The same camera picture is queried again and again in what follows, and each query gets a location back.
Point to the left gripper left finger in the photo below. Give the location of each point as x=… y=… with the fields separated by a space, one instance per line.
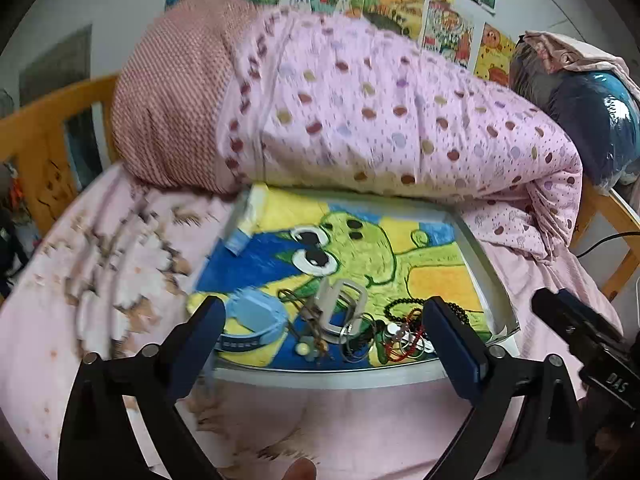
x=97 y=439

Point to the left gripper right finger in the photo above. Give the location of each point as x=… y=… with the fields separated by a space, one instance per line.
x=547 y=439

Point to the left hand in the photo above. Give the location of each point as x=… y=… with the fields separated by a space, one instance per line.
x=301 y=469

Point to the pink floral bed sheet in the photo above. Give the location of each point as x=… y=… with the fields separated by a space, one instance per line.
x=114 y=274

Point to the light blue watch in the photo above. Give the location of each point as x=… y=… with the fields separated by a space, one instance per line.
x=263 y=315

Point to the pearl earring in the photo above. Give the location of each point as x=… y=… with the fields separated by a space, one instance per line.
x=302 y=349

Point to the blue bagged bedding bundle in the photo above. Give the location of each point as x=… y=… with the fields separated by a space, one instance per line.
x=595 y=109

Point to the white shallow tray box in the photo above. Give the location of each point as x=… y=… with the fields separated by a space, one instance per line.
x=360 y=279

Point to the rolled pink polka-dot quilt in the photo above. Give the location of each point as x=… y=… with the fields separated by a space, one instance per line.
x=219 y=94

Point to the wooden bed frame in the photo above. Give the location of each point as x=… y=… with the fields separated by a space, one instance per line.
x=34 y=138

